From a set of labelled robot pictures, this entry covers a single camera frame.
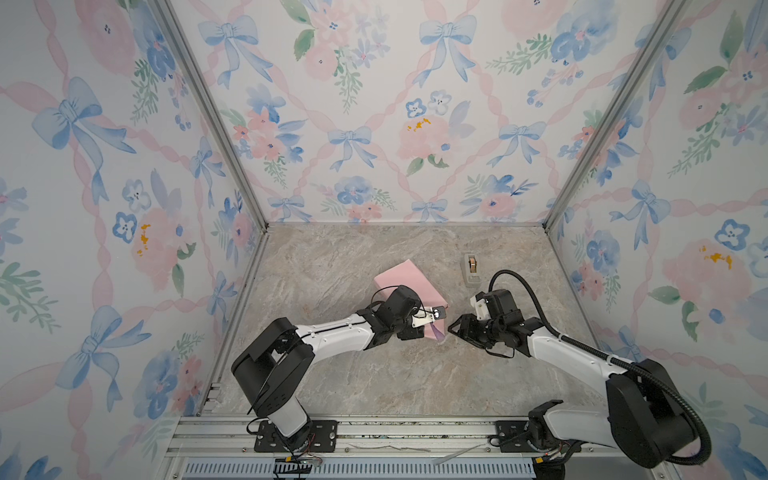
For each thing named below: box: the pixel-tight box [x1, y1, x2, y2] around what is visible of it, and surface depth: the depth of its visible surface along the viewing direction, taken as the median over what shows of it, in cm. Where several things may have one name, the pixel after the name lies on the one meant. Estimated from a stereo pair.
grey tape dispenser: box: [463, 253, 481, 287], surface depth 105 cm
